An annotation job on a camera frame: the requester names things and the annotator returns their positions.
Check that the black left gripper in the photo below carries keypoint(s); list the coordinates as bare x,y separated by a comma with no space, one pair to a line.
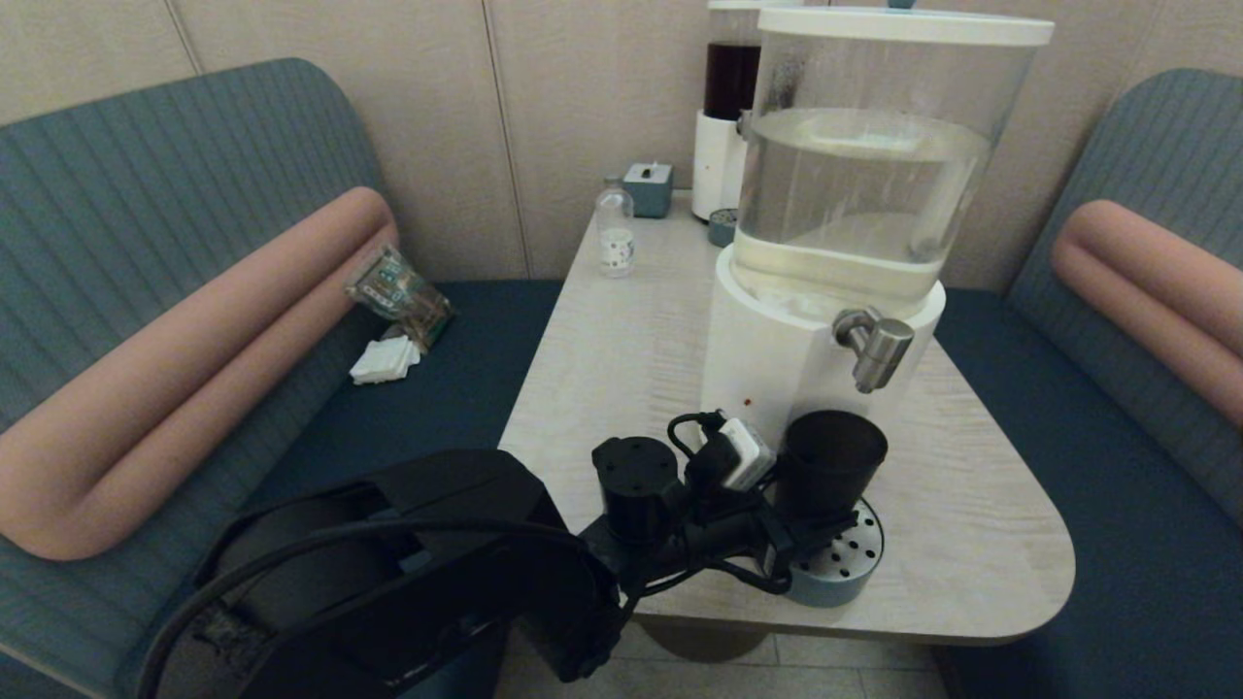
723,529

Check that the black plastic cup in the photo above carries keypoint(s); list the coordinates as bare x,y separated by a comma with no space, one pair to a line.
830,466

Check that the silver dispenser tap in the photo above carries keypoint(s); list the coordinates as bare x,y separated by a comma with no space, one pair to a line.
877,349

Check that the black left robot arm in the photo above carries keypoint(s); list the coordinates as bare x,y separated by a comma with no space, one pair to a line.
408,592

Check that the round blue drip tray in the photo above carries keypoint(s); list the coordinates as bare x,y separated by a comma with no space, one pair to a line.
840,578

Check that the small round drip tray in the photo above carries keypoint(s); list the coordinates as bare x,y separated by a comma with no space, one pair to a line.
722,229

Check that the small clear bottle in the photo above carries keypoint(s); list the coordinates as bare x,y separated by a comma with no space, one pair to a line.
616,243

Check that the large clear water dispenser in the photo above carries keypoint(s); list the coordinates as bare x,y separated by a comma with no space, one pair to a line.
855,194

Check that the small blue box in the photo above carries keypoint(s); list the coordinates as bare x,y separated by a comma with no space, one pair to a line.
648,190

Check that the dark drink dispenser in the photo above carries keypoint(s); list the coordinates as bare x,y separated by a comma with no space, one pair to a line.
723,146

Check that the pink bolster cushion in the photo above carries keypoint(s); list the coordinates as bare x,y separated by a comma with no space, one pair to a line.
194,388
1156,282

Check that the white paper napkins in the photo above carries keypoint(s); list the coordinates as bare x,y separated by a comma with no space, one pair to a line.
384,361

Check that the clear plastic snack bag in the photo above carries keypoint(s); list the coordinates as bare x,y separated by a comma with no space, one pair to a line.
400,291

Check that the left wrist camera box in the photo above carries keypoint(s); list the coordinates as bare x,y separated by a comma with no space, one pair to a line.
746,451

